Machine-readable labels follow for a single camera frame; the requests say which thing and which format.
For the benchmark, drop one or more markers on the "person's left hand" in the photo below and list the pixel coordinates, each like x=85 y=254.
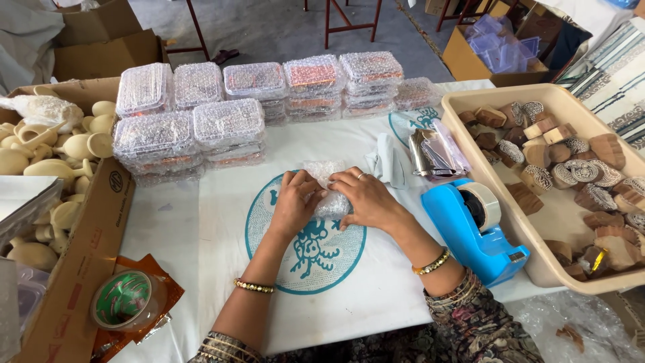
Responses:
x=292 y=206

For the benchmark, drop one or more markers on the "person's right hand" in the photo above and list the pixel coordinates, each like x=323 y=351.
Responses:
x=373 y=201

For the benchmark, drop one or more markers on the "small bubble parcel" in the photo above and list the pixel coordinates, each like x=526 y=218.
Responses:
x=335 y=206

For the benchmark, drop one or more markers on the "light blue cloth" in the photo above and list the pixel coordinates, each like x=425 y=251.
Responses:
x=388 y=161

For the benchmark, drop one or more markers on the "stack of clear plastic sleeves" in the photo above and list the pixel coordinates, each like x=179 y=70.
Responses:
x=438 y=151

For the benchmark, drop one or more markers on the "white cloth with teal print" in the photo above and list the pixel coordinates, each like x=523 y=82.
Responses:
x=221 y=282

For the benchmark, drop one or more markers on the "blue tape dispenser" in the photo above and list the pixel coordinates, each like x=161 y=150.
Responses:
x=468 y=242

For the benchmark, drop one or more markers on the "stacks of bubble wrapped boxes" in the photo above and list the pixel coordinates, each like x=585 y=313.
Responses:
x=226 y=123

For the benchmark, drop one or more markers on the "clear tape roll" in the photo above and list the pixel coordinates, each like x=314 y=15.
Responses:
x=488 y=201

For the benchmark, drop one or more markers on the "orange foil packet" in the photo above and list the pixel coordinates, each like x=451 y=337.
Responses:
x=166 y=290

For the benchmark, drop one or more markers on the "person's patterned garment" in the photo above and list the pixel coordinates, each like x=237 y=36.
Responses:
x=468 y=327

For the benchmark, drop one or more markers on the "dark sandal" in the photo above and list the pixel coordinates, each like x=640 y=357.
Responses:
x=225 y=56

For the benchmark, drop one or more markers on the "beige plastic tray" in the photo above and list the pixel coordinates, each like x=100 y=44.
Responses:
x=534 y=262

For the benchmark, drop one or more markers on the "cardboard box of plastic containers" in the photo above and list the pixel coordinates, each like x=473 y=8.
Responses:
x=483 y=60

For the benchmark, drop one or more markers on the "green labelled tape roll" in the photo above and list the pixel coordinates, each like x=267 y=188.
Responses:
x=126 y=300

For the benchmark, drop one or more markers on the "heap of carved wooden stamps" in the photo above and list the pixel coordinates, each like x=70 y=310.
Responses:
x=574 y=171

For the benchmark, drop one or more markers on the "long open cardboard box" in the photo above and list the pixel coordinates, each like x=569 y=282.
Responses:
x=85 y=242

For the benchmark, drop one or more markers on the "clear plastic sheet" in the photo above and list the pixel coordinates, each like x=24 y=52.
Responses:
x=579 y=322

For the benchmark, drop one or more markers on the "empty brown cardboard boxes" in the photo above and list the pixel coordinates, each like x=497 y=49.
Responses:
x=106 y=50

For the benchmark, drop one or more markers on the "block printed fabric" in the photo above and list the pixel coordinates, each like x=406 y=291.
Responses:
x=609 y=85

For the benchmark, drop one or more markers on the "bubble wrap bundle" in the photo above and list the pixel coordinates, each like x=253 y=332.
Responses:
x=43 y=111

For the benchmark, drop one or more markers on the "grey cloth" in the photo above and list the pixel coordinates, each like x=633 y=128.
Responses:
x=25 y=45

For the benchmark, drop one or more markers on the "red metal table frame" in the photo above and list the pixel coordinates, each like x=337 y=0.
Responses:
x=347 y=22
x=197 y=30

